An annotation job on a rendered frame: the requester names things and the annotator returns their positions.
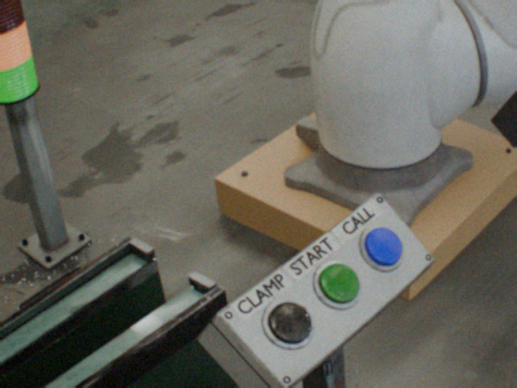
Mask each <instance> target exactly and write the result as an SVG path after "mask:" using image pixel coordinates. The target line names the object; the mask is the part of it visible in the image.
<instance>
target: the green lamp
mask: <svg viewBox="0 0 517 388"><path fill-rule="evenodd" d="M32 58H33V57H32V54H31V56H30V58H29V59H28V60H27V61H26V62H24V63H23V64H21V65H20V66H17V67H13V68H10V69H7V70H2V71H0V103H5V102H13V101H16V100H19V99H22V98H24V97H26V96H28V95H30V94H31V93H33V92H34V91H35V90H36V88H37V85H38V80H37V77H36V72H35V68H34V62H33V60H32Z"/></svg>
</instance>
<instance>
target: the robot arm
mask: <svg viewBox="0 0 517 388"><path fill-rule="evenodd" d="M310 38H311V41H310V77H311V81H312V92H313V103H314V110H315V116H316V118H311V117H302V118H301V119H299V120H298V121H297V122H298V123H297V126H295V134H296V136H297V137H298V138H299V139H300V140H302V141H303V142H305V143H307V144H309V145H310V146H312V147H313V148H315V149H316V150H317V151H316V152H314V153H313V154H312V155H311V156H309V157H308V158H306V159H305V160H304V161H302V162H300V163H297V164H293V165H291V166H289V167H288V168H287V169H286V170H285V171H284V184H285V185H286V186H287V187H288V188H290V189H295V190H302V191H306V192H309V193H312V194H315V195H317V196H319V197H321V198H323V199H326V200H329V201H332V202H334V203H336V204H339V205H341V206H343V207H345V209H347V210H350V211H352V212H353V211H355V209H356V208H357V207H358V206H360V205H361V204H362V203H364V202H365V201H366V200H368V199H369V198H371V197H372V196H373V195H375V194H376V193H379V194H380V195H381V196H382V197H383V198H384V199H385V200H386V201H387V202H388V203H389V205H390V206H391V207H392V208H393V209H394V210H395V211H396V213H397V214H398V215H399V216H400V217H401V218H402V219H403V221H404V222H405V223H406V224H407V226H408V227H409V228H410V227H411V226H412V224H413V222H414V219H415V217H416V216H417V215H418V214H419V213H420V212H421V211H422V210H423V209H425V208H426V206H427V205H428V204H429V203H430V202H431V201H432V200H433V199H435V198H436V197H437V196H438V194H439V193H440V192H441V191H442V190H443V189H445V188H446V187H447V186H448V185H449V184H450V183H451V181H452V180H454V179H455V178H456V177H457V176H458V175H460V174H462V173H463V172H465V171H468V170H470V169H472V167H473V165H474V164H473V155H472V153H471V152H470V151H468V150H466V149H464V148H459V147H454V146H451V145H447V144H445V143H443V142H442V130H441V129H442V128H443V127H446V126H447V125H448V124H449V123H450V122H452V120H453V119H454V120H455V119H456V118H458V116H459V115H461V114H462V113H463V112H466V111H467V110H468V109H469V108H472V107H478V106H484V105H493V104H496V103H505V102H506V103H505V104H503V105H502V106H501V108H500V109H499V110H498V111H497V112H496V113H495V114H494V116H493V117H492V118H490V122H491V123H492V124H493V125H494V126H495V127H496V128H497V130H498V131H499V132H500V134H501V135H502V136H503V138H505V139H506V140H507V141H508V142H509V144H510V145H511V146H512V147H513V148H514V149H515V148H516V147H517V0H319V2H318V5H317V8H316V13H315V17H314V20H313V24H312V29H311V34H310Z"/></svg>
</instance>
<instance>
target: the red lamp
mask: <svg viewBox="0 0 517 388"><path fill-rule="evenodd" d="M21 5H22V3H21V0H0V36H2V35H5V34H7V33H9V32H11V31H12V30H16V29H17V28H18V27H20V26H22V25H23V23H24V21H25V18H24V14H23V10H22V9H23V7H22V6H21Z"/></svg>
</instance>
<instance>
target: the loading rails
mask: <svg viewBox="0 0 517 388"><path fill-rule="evenodd" d="M188 281H189V284H190V285H191V287H189V288H187V289H186V290H184V291H183V292H182V293H180V294H179V295H177V296H176V297H174V298H173V299H170V300H169V301H167V302H166V300H165V296H164V293H163V288H162V280H161V276H160V272H159V266H158V262H157V260H156V259H155V254H154V249H153V248H151V247H149V245H147V244H145V243H143V242H141V241H139V239H137V238H134V237H132V236H127V237H126V238H125V239H123V240H122V241H120V242H118V243H117V244H116V245H115V246H113V247H112V248H110V249H108V250H107V251H106V252H104V253H102V254H101V255H100V256H98V257H97V258H95V259H94V260H93V261H91V262H90V263H88V264H87V263H86V265H84V266H83V267H81V268H80V269H79V270H77V271H76V272H75V273H72V274H70V275H69V276H68V277H67V278H66V279H65V280H64V281H61V282H59V283H58V284H57V285H55V286H54V287H51V288H50V289H49V290H47V291H46V292H45V293H42V294H41V295H40V296H38V297H37V298H34V299H33V300H32V301H31V302H30V303H29V304H26V306H24V307H23V308H22V309H19V310H18V311H16V312H15V313H13V314H11V315H10V316H9V317H8V318H5V319H4V320H3V321H1V322H0V388H235V387H236V385H237V383H236V382H235V381H234V380H233V379H232V378H231V376H230V375H229V374H228V373H226V371H225V370H224V369H223V368H222V366H221V365H220V364H219V363H217V361H216V360H215V359H214V358H213V357H212V355H211V354H210V353H209V352H208V350H206V349H205V348H204V347H203V345H202V344H201V343H200V342H199V340H198V337H199V336H200V335H201V334H202V332H203V331H204V329H205V327H206V326H207V325H208V324H209V323H210V322H209V319H211V318H212V317H213V316H215V315H216V314H217V312H219V311H220V310H221V309H224V308H225V307H227V306H228V300H227V295H226V289H224V288H223V287H221V286H219V285H218V286H217V285H216V283H214V282H212V280H210V279H208V278H206V277H204V276H202V275H200V274H198V273H196V272H194V273H192V274H190V275H189V276H188Z"/></svg>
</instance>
